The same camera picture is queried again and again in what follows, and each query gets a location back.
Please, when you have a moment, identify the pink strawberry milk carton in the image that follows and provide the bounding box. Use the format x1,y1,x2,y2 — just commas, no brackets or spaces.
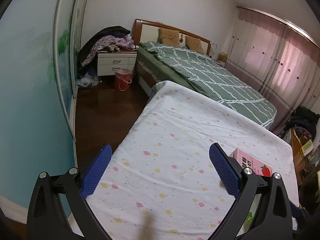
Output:
229,148,272,177

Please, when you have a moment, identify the orange wooden desk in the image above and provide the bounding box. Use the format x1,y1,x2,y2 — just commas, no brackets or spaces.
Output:
290,127,319,185

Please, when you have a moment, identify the black bag pile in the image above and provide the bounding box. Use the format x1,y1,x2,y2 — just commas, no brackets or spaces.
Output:
286,106,319,139

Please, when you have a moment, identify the floral white table cloth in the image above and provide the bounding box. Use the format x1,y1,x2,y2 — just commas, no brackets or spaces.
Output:
87,81,299,239

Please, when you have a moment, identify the pink window curtain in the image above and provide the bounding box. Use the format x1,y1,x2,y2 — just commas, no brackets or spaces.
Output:
226,8,319,134

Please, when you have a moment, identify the red plastic bucket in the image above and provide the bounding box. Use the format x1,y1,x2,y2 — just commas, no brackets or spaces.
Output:
115,69,132,92

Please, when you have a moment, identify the small box bedside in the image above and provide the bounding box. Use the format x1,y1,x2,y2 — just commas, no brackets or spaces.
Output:
216,53,228,63

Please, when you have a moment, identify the white nightstand with drawers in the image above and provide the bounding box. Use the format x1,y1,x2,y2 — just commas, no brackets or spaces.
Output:
97,51,137,76

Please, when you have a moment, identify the sliding wardrobe door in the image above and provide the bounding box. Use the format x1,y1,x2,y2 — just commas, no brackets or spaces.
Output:
1,0,86,216

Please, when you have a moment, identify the green plaid bed quilt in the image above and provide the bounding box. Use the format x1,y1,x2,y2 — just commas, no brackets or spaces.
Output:
141,41,277,129

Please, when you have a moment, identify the right brown pillow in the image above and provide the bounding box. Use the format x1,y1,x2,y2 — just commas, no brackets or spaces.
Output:
185,36,205,54

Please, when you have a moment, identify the brown pillow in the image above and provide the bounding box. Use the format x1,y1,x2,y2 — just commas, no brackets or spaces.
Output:
158,28,180,47
185,36,205,54

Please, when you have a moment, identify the pile of clothes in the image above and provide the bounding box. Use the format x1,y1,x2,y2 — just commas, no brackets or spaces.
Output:
78,25,135,67

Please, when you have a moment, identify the left brown pillow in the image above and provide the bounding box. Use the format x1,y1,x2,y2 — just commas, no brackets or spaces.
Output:
158,28,180,47

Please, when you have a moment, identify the wooden bed headboard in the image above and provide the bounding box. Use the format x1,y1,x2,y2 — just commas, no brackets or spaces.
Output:
131,19,211,55

